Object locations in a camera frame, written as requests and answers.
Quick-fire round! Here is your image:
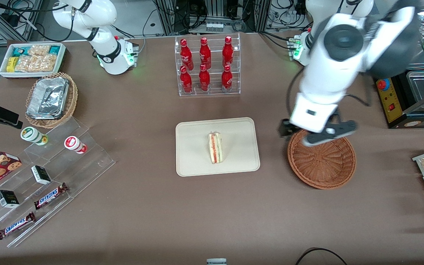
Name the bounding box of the clear acrylic bottle rack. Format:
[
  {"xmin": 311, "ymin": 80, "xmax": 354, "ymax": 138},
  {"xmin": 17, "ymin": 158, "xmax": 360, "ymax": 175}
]
[{"xmin": 174, "ymin": 33, "xmax": 241, "ymax": 97}]

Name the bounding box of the clear bag of crackers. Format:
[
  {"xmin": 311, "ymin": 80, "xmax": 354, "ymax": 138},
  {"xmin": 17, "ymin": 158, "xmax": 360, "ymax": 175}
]
[
  {"xmin": 28, "ymin": 44, "xmax": 50, "ymax": 56},
  {"xmin": 15, "ymin": 54, "xmax": 56, "ymax": 72}
]

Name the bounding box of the aluminium frame with cables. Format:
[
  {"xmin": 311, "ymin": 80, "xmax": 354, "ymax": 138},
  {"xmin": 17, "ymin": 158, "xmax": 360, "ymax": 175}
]
[{"xmin": 0, "ymin": 0, "xmax": 43, "ymax": 46}]

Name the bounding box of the cream rectangular plastic tray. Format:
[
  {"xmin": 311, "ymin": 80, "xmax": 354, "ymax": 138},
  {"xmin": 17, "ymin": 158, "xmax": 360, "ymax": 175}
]
[{"xmin": 176, "ymin": 117, "xmax": 261, "ymax": 177}]

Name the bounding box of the metal equipment rack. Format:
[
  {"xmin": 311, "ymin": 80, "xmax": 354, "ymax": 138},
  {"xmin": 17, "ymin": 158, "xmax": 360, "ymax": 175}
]
[{"xmin": 155, "ymin": 0, "xmax": 271, "ymax": 35}]

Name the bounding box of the triangle sandwich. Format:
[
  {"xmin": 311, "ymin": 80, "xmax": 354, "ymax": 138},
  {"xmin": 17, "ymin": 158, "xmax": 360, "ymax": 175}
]
[{"xmin": 208, "ymin": 132, "xmax": 223, "ymax": 165}]

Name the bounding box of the white cup red lid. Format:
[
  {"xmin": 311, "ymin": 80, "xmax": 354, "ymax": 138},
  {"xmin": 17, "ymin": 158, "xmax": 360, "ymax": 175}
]
[{"xmin": 64, "ymin": 136, "xmax": 88, "ymax": 154}]

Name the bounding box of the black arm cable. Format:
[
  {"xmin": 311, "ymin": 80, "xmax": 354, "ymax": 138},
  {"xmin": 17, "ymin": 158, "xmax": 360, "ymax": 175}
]
[{"xmin": 286, "ymin": 68, "xmax": 372, "ymax": 120}]

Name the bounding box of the white cup green lid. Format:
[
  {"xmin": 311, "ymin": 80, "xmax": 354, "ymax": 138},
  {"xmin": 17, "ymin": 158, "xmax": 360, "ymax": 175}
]
[{"xmin": 21, "ymin": 126, "xmax": 49, "ymax": 146}]

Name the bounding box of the black floor cable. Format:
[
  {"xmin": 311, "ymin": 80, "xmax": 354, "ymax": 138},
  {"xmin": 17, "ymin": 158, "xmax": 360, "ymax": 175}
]
[{"xmin": 295, "ymin": 248, "xmax": 349, "ymax": 265}]

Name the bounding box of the black glass food warmer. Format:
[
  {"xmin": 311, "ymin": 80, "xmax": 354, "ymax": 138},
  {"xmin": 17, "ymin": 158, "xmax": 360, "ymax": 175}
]
[{"xmin": 376, "ymin": 15, "xmax": 424, "ymax": 129}]

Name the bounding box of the small black carton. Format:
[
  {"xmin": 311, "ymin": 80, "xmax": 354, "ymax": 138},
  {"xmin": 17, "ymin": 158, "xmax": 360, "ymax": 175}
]
[
  {"xmin": 0, "ymin": 190, "xmax": 20, "ymax": 208},
  {"xmin": 31, "ymin": 165, "xmax": 52, "ymax": 185}
]

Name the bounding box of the Snickers chocolate bar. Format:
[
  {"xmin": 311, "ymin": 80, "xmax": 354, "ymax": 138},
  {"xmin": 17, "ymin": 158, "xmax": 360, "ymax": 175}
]
[
  {"xmin": 0, "ymin": 212, "xmax": 36, "ymax": 240},
  {"xmin": 33, "ymin": 183, "xmax": 69, "ymax": 210}
]

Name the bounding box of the round brown wicker basket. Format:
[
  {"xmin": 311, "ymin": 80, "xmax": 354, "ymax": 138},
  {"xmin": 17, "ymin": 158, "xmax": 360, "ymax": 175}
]
[{"xmin": 287, "ymin": 129, "xmax": 357, "ymax": 190}]

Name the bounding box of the light wicker basket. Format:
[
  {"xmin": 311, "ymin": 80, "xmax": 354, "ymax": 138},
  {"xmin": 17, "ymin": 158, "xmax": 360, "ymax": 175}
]
[{"xmin": 25, "ymin": 72, "xmax": 78, "ymax": 129}]

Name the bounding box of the red cola bottle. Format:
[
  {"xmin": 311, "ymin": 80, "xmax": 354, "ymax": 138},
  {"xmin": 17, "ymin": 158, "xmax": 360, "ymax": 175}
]
[
  {"xmin": 221, "ymin": 64, "xmax": 233, "ymax": 92},
  {"xmin": 222, "ymin": 36, "xmax": 234, "ymax": 68},
  {"xmin": 199, "ymin": 64, "xmax": 211, "ymax": 92},
  {"xmin": 199, "ymin": 37, "xmax": 212, "ymax": 70},
  {"xmin": 180, "ymin": 66, "xmax": 193, "ymax": 93},
  {"xmin": 180, "ymin": 39, "xmax": 194, "ymax": 70}
]

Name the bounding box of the white rectangular snack bin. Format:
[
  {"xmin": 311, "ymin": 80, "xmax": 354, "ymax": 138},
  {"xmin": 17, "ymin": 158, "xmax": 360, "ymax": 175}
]
[{"xmin": 0, "ymin": 42, "xmax": 66, "ymax": 80}]

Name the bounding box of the clear acrylic stepped stand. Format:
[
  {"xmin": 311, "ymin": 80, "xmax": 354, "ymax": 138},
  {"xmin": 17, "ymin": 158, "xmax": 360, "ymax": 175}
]
[{"xmin": 0, "ymin": 118, "xmax": 116, "ymax": 248}]

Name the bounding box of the stack of foil trays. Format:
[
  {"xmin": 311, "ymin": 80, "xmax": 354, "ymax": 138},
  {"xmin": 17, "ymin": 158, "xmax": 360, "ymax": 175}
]
[{"xmin": 26, "ymin": 77, "xmax": 70, "ymax": 120}]

